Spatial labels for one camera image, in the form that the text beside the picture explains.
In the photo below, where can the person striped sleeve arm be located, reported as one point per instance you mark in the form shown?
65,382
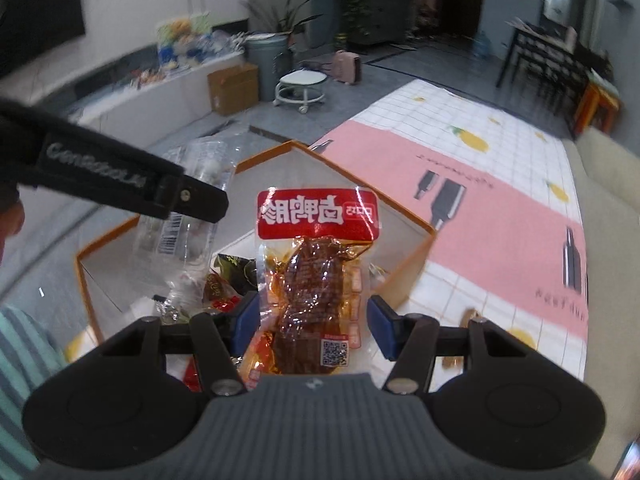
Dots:
29,357

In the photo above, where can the white round stool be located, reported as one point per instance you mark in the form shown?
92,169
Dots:
301,88

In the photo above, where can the red cartoon snack bag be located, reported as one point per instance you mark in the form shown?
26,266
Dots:
218,297

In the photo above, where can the black yellow snack bag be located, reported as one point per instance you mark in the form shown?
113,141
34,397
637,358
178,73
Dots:
239,272

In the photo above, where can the beige sofa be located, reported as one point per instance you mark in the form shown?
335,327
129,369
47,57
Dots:
607,182

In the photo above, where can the brown cardboard box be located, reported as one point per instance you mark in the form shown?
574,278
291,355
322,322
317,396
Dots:
233,89

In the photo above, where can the potted plant grey pot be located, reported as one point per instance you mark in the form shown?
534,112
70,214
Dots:
269,46

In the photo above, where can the dark dining table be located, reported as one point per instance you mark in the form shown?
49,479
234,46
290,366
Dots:
562,71

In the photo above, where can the gold caramel nut pack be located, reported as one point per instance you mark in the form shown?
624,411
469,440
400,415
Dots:
453,343

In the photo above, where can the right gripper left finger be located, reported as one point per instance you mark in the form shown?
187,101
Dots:
213,340

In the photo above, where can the teddy bear picture box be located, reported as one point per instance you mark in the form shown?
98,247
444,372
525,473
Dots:
184,42

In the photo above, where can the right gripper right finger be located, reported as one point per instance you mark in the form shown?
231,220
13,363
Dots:
409,341

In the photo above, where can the lemon pattern tablecloth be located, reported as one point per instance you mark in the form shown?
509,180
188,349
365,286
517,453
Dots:
501,197

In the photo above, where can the clear plastic candy bag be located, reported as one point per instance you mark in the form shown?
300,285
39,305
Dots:
171,258

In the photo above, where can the red braised meat pack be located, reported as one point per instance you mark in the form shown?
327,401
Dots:
313,251

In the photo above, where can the blue water jug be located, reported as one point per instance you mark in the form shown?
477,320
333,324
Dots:
481,46

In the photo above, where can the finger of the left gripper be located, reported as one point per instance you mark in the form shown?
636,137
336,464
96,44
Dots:
197,199

